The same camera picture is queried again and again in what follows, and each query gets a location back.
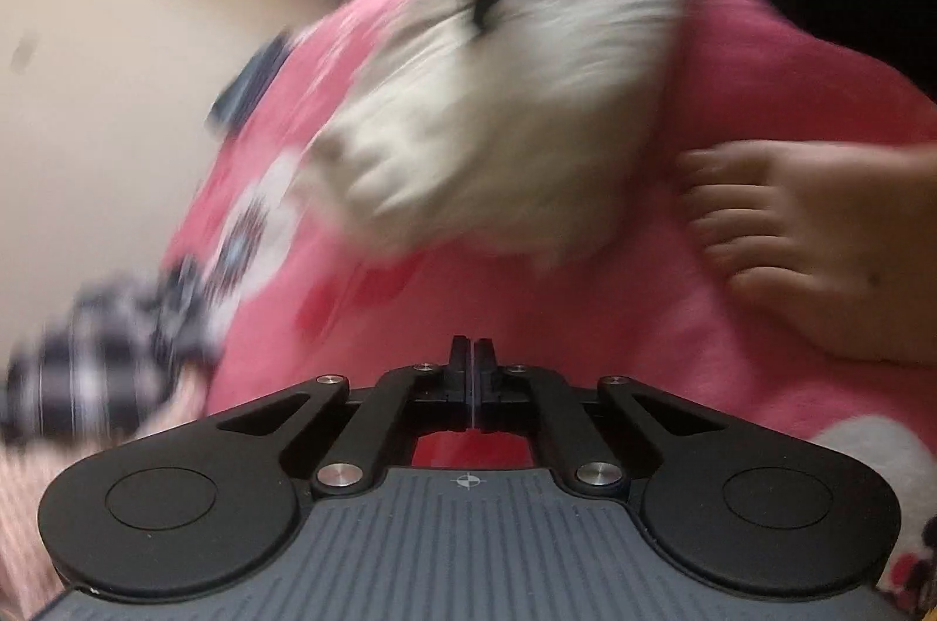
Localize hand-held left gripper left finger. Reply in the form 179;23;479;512
220;335;473;496

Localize pink floral blanket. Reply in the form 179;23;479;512
165;0;937;615

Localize beige pants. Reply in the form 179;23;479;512
314;0;689;271

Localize dark plaid shirt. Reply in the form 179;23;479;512
0;258;228;446

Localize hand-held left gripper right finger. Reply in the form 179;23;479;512
474;337;726;492

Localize folded blue jeans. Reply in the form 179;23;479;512
208;35;290;128

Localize pink white checked garment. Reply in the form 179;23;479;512
0;364;213;608

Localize person's bare foot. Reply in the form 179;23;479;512
677;141;937;366

